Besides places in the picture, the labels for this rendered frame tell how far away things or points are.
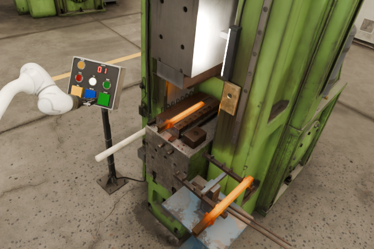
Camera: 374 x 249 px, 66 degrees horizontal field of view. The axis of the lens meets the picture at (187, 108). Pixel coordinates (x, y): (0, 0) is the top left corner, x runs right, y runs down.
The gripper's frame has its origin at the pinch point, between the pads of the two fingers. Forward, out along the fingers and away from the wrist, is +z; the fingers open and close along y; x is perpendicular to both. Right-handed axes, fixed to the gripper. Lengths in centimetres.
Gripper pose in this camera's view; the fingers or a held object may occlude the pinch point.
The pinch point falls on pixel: (92, 100)
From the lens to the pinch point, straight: 178.8
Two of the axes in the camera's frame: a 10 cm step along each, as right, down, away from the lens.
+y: 9.5, 2.4, -1.9
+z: 2.2, -0.8, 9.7
